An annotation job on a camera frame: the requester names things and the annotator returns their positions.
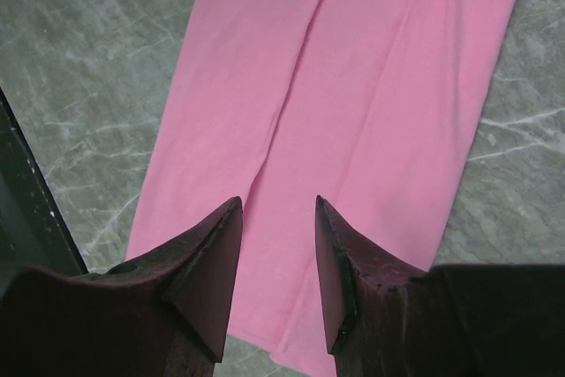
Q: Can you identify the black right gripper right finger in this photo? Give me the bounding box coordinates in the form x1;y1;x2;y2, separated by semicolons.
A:
315;198;564;376

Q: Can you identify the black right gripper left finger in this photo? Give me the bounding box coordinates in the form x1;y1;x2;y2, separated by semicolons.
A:
1;197;243;376

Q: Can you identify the light pink t shirt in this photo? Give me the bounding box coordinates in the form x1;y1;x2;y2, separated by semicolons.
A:
127;0;515;376

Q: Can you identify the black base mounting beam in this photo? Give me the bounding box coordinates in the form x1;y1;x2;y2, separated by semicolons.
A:
0;94;87;275

